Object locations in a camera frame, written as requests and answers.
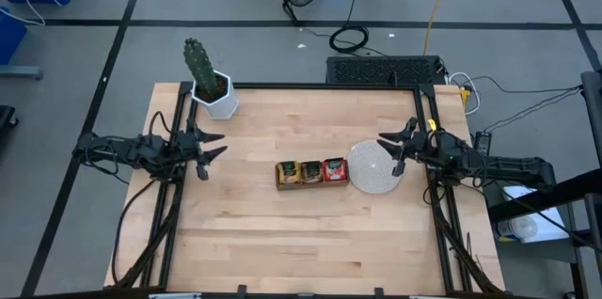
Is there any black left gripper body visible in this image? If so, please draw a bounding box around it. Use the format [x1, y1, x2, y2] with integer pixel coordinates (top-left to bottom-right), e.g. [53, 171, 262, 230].
[169, 117, 211, 181]

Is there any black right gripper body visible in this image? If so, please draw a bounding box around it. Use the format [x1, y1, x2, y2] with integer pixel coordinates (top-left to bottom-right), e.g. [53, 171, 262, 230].
[391, 117, 455, 179]

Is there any red strawberry tea bag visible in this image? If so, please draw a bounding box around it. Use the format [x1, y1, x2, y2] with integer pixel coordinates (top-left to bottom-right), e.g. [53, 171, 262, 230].
[323, 157, 349, 183]

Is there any yellow lemon tea bag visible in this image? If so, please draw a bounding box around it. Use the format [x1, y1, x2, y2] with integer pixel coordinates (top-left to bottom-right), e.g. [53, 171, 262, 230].
[277, 160, 303, 185]

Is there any brown vanilla apple tea bag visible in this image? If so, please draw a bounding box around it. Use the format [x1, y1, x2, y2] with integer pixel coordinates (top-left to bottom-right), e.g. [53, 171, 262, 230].
[300, 160, 325, 184]

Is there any brown wooden compartment tray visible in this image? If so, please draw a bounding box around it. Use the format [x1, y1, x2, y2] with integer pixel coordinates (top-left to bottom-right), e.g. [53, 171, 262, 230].
[275, 156, 351, 192]

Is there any round woven beige placemat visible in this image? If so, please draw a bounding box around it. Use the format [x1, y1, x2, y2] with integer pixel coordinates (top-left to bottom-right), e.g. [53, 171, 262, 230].
[346, 139, 404, 196]

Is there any white hexagonal plant pot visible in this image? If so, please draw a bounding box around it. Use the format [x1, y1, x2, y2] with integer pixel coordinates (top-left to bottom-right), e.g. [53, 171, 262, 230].
[191, 70, 240, 120]

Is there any black power adapter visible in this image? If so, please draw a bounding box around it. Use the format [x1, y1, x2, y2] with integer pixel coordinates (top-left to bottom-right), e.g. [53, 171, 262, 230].
[473, 130, 493, 156]

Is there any black perforated computer case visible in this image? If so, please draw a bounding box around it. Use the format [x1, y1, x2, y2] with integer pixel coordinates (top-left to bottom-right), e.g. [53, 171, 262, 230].
[325, 55, 448, 87]

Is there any green cactus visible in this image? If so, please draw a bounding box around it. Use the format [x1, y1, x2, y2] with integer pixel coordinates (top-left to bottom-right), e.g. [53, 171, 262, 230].
[182, 38, 221, 98]

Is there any white plastic bottle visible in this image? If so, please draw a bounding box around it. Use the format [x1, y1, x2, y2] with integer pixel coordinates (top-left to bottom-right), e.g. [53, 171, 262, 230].
[492, 215, 538, 243]

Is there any black metal stand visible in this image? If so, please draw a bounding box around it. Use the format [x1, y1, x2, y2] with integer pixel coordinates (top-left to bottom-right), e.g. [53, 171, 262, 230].
[487, 71, 602, 299]

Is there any white cardboard box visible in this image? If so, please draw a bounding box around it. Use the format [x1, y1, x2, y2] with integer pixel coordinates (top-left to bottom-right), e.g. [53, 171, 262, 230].
[501, 183, 570, 244]

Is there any black caster base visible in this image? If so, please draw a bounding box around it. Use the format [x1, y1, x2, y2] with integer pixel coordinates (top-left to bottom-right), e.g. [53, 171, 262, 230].
[0, 104, 20, 146]

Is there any grey metal base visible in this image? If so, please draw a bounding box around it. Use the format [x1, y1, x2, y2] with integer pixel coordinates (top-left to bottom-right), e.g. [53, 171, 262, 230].
[0, 64, 43, 80]

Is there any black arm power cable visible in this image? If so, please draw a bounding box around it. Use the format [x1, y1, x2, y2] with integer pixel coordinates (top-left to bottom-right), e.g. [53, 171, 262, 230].
[111, 179, 159, 286]

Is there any black aluminium table frame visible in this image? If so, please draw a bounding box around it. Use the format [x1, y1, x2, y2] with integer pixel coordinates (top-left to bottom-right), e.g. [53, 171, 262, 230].
[112, 81, 507, 299]

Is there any coiled black cable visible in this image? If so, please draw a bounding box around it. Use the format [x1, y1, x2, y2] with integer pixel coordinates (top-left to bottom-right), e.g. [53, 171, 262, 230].
[328, 24, 371, 55]

